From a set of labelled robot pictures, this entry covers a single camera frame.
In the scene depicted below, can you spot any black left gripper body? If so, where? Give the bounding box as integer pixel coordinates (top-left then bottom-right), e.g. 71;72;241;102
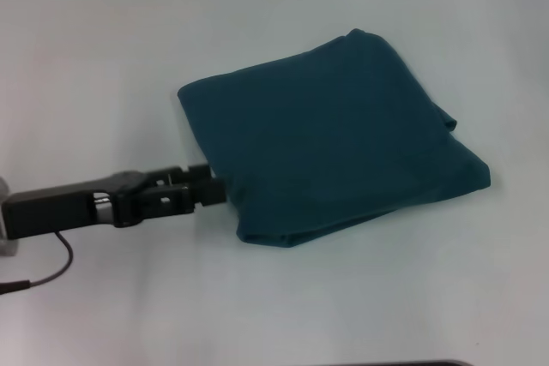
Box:
1;170;149;241

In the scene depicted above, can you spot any teal t-shirt with beige print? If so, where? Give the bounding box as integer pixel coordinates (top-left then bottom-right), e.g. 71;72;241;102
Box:
177;27;492;250

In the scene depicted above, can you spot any black flat panel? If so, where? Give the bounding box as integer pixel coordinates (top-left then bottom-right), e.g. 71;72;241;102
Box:
398;358;471;366

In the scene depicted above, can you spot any thin dark cable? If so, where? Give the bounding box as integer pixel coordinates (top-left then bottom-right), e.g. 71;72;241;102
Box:
0;231;75;295

